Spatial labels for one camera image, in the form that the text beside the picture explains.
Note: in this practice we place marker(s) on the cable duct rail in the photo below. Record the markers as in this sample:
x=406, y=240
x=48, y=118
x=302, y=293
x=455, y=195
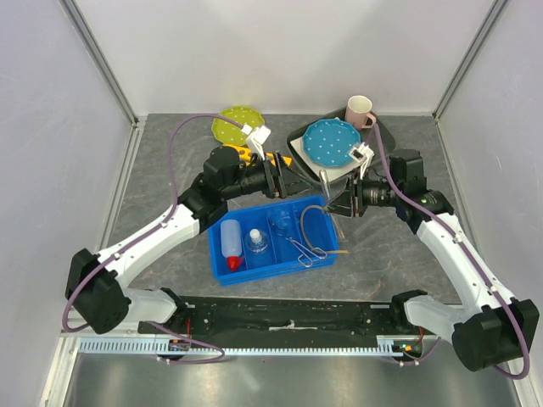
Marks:
x=163, y=346

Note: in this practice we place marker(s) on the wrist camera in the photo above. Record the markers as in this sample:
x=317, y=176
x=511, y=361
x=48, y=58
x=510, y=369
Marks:
x=256, y=137
x=362, y=154

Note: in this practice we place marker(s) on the green dotted plate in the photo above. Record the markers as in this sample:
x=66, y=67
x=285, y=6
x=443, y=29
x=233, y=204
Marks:
x=227, y=133

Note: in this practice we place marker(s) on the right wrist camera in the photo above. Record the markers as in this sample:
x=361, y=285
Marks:
x=362, y=154

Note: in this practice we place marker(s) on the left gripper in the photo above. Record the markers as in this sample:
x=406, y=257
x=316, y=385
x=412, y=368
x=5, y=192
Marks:
x=290, y=188

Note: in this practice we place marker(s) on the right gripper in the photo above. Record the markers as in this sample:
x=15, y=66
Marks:
x=342, y=203

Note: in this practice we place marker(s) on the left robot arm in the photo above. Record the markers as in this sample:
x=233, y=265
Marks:
x=98, y=284

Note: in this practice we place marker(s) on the white square plate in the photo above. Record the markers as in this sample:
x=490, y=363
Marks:
x=310, y=169

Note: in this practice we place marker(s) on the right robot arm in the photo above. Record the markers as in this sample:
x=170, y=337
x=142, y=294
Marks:
x=491, y=327

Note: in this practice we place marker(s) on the metal crucible tongs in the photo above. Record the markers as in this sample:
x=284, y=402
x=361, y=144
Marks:
x=285, y=227

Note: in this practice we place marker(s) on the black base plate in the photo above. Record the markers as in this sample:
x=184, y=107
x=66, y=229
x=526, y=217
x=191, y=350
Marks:
x=205, y=317

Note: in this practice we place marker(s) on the blue dotted plate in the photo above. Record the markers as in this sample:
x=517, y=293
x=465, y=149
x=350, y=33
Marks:
x=327, y=142

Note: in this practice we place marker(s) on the glass flask white stopper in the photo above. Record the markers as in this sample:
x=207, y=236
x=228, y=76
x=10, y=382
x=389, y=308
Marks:
x=257, y=242

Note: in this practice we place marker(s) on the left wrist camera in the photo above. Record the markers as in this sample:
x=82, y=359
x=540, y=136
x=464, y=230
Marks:
x=256, y=137

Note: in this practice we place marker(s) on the pink mug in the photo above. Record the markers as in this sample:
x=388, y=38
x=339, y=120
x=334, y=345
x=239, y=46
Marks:
x=359, y=112

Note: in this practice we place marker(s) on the wash bottle red cap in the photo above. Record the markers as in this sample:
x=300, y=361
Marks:
x=231, y=244

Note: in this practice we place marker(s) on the yellow test tube rack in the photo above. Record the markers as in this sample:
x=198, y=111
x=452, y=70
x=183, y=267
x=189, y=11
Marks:
x=245, y=154

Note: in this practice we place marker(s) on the blue plastic organizer tray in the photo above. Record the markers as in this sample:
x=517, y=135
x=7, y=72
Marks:
x=312, y=227

